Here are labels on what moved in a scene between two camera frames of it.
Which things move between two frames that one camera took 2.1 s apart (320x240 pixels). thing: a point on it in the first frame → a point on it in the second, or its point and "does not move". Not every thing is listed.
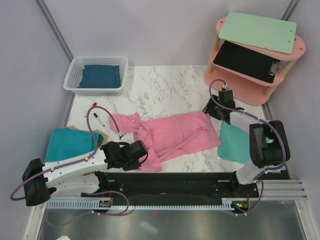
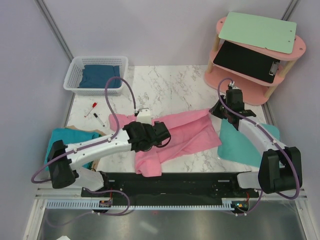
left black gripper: x=134 y=165 → x=145 y=125
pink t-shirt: x=166 y=137 does not move
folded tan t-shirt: x=105 y=138 does not move
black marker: x=99 y=119 does not move
